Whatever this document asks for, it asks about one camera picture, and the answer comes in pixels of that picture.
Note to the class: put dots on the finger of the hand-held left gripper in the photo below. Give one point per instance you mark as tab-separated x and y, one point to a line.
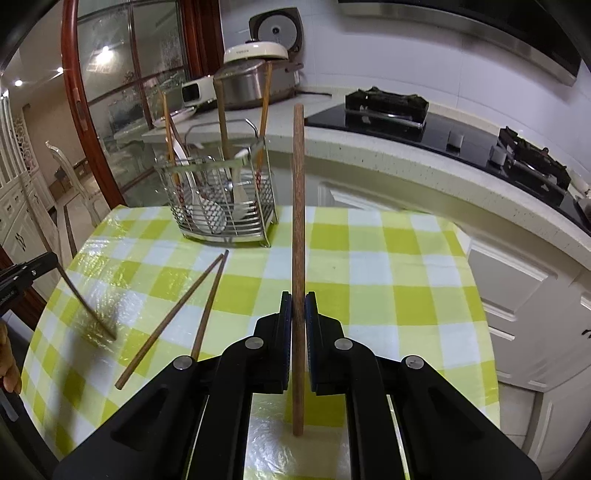
32	268

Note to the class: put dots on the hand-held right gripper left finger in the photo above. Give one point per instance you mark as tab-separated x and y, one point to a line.
287	332

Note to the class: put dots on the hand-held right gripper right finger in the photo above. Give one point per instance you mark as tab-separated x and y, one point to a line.
310	332

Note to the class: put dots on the brown wooden chopstick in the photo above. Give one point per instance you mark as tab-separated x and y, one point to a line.
87	307
221	120
171	321
299	207
210	307
167	129

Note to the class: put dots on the short white soup spoon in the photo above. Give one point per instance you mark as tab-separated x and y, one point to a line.
241	198

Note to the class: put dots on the floral patterned wooden chopstick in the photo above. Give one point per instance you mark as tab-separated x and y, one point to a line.
265	101

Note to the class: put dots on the person's left hand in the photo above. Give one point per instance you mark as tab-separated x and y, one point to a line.
8	360

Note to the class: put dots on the white carved cabinet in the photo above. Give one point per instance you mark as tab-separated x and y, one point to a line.
18	207

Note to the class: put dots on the yellow white checkered tablecloth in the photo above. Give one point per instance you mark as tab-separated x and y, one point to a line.
392	286

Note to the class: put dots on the white dining chair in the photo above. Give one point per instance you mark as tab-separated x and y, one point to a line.
64	161

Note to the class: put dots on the wooden framed glass door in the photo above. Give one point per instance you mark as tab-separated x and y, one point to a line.
74	92

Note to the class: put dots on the white speckled kitchen counter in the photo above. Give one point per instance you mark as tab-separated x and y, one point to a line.
415	170

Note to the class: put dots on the white kitchen cabinets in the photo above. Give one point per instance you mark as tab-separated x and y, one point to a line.
508	300

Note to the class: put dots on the small white appliance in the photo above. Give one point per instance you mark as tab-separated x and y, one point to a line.
198	92

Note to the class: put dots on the stainless steel cooker pot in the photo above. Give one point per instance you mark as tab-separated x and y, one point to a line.
249	87

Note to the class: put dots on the black gas stove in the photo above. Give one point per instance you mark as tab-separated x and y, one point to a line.
461	134

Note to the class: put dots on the cream white appliance lid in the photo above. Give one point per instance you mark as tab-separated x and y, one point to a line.
254	50

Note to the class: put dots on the grey open rice cooker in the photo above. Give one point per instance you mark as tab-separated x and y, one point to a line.
277	30

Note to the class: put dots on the black range hood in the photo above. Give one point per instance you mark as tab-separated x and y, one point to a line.
508	27

